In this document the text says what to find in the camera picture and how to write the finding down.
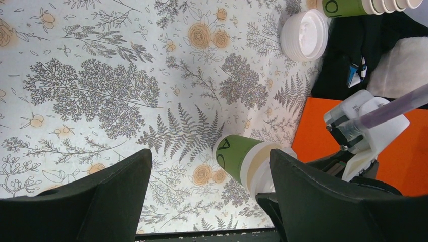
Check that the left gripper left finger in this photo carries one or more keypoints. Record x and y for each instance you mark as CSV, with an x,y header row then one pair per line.
x,y
104,206

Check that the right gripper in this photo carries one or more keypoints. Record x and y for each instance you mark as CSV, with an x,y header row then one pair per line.
x,y
359,169

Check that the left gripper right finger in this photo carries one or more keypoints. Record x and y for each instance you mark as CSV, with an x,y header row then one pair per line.
x,y
311,205

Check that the green paper cup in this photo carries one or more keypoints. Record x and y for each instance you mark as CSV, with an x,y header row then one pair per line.
x,y
230,151

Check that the white plastic lid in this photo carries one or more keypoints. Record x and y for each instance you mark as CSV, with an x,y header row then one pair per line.
x,y
255,171

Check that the orange paper bag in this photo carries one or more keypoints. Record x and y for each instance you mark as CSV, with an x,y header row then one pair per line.
x,y
403,164

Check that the black white checkered pillow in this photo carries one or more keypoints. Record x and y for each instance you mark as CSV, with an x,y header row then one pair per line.
x,y
401,70

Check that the black cloth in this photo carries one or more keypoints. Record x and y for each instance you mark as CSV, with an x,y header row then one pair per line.
x,y
355,47

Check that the floral tablecloth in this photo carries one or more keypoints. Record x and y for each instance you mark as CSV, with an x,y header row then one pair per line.
x,y
85,84

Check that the stack of white lids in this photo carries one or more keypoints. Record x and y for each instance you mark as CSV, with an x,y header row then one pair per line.
x,y
304,36

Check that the stack of paper cups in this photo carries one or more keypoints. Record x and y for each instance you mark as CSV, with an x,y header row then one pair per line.
x,y
350,8

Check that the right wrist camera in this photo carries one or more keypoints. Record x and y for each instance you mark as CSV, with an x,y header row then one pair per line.
x,y
347,122

